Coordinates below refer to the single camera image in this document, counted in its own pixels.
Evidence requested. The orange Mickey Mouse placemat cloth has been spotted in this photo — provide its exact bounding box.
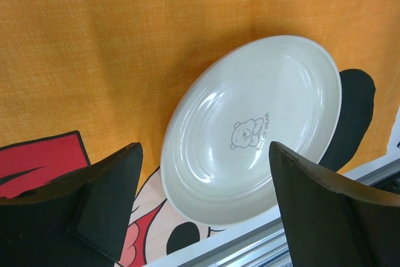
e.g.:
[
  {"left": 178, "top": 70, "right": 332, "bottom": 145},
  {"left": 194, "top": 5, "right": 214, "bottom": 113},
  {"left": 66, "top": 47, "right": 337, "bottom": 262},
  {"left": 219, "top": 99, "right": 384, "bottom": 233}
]
[{"left": 0, "top": 0, "right": 400, "bottom": 267}]

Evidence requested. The cream round plate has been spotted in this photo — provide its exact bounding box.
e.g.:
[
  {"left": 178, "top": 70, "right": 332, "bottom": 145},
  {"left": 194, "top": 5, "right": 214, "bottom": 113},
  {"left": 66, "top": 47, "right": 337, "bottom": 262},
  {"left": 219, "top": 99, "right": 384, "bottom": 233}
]
[{"left": 160, "top": 35, "right": 342, "bottom": 228}]

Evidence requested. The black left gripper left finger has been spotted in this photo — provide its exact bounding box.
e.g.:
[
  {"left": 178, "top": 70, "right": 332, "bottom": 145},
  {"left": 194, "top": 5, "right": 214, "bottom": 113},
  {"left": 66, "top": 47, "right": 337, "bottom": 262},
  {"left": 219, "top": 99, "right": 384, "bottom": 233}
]
[{"left": 1, "top": 143, "right": 143, "bottom": 266}]

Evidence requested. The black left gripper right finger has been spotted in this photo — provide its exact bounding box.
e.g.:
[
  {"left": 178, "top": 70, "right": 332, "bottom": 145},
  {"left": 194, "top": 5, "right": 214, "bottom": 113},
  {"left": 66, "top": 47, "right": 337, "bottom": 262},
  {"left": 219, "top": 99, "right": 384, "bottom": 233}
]
[{"left": 269, "top": 142, "right": 399, "bottom": 266}]

